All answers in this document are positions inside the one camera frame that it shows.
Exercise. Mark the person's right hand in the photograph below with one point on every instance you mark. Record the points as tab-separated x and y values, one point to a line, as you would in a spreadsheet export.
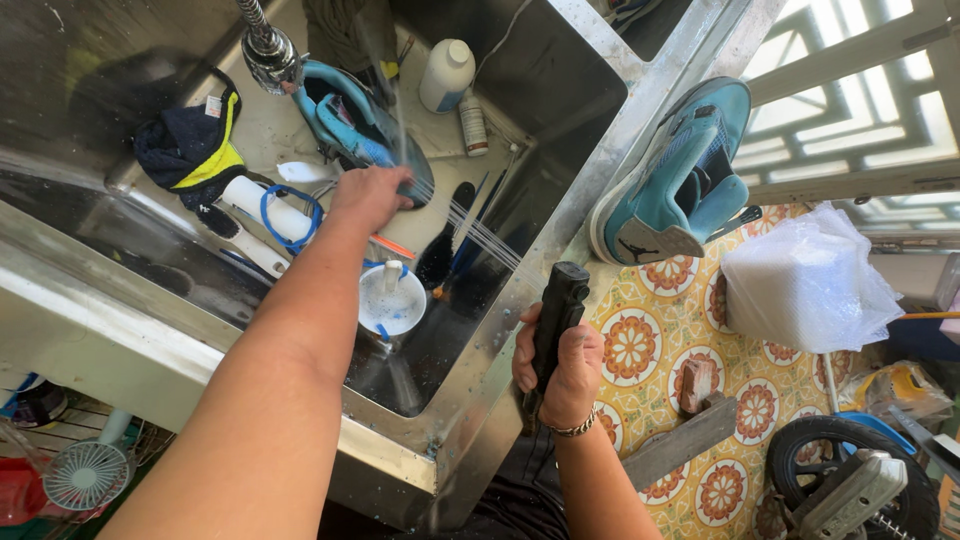
574	375

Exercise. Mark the person's left hand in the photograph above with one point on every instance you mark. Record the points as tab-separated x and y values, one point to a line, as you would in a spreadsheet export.
367	199

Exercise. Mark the person's left fingers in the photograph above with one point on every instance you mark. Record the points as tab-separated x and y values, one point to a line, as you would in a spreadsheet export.
396	181

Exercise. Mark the wet blue sneaker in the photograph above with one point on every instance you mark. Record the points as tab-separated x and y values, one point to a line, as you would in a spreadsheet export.
349	124

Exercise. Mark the black water spray gun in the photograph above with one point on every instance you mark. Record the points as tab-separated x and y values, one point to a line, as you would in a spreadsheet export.
562	300

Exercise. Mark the black bristle brush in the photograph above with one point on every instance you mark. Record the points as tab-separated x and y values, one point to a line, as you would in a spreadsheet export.
441	251

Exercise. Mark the small white plastic piece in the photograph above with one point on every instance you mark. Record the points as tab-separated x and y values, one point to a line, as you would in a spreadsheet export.
304	172

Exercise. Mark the small white labelled bottle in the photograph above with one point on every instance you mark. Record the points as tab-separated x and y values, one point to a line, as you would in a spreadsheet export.
473	127

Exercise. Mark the large white plastic bottle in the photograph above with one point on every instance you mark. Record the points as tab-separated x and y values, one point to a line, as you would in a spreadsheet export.
446	79

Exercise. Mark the white round plastic cap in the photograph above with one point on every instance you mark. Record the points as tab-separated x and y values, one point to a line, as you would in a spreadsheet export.
391	304

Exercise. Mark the white plastic tube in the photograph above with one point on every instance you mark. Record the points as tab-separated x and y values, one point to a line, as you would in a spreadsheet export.
251	199

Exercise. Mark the dark olive cloth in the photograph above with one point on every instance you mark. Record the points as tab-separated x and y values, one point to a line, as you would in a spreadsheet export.
341	30

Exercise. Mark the stainless steel sink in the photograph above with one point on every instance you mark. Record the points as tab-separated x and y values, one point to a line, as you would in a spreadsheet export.
540	97

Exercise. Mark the chrome flexible faucet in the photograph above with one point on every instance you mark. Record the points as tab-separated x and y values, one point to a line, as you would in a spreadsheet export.
268	52

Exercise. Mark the navy and yellow cloth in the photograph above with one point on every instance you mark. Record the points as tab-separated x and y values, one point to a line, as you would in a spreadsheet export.
187	146

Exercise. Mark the blue sneaker with grey sole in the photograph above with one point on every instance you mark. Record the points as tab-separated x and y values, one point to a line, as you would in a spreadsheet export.
675	187

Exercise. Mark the person's black clothing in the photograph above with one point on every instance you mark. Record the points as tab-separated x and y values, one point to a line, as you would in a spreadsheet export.
517	502

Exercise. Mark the red brick piece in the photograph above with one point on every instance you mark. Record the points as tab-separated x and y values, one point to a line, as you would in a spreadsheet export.
695	386

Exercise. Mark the grey wooden plank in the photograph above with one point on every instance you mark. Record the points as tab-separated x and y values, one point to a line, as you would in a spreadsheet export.
679	446

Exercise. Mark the bubble wrap bundle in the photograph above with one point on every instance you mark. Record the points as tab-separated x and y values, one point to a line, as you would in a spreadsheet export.
806	289

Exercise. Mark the small white fan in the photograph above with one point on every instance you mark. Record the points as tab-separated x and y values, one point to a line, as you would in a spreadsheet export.
86	476

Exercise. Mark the white window grille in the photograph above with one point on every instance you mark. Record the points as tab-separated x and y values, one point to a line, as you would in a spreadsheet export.
840	82

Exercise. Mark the black rubber wheel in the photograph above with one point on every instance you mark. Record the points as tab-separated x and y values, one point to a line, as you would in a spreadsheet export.
787	454

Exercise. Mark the red plastic basin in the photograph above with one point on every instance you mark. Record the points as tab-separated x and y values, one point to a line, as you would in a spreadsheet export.
19	491

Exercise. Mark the blue plastic fender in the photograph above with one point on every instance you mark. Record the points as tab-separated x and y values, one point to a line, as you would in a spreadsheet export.
877	427

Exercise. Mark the yellow item in plastic bag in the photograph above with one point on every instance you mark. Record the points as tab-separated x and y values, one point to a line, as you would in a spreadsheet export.
896	390

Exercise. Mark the grey metal pedal block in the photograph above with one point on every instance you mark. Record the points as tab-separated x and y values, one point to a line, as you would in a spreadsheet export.
851	495

